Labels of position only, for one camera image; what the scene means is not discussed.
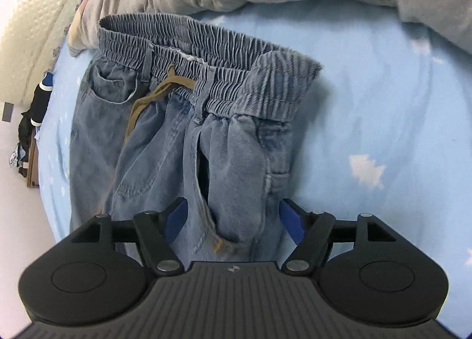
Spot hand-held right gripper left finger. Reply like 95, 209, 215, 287
69, 196, 189, 275

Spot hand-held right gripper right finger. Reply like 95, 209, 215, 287
278, 198, 398, 275

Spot white and blue printed bag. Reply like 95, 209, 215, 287
9, 145, 29, 171

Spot wooden nightstand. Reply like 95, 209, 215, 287
25, 128, 41, 189

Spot beige quilted headboard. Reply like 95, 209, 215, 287
0, 0, 124, 108

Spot black cloth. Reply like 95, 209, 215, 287
18, 109, 36, 152

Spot blue denim pants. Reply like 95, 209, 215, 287
68, 12, 324, 264

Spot black bolster with blue ends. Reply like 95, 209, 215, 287
30, 72, 54, 128

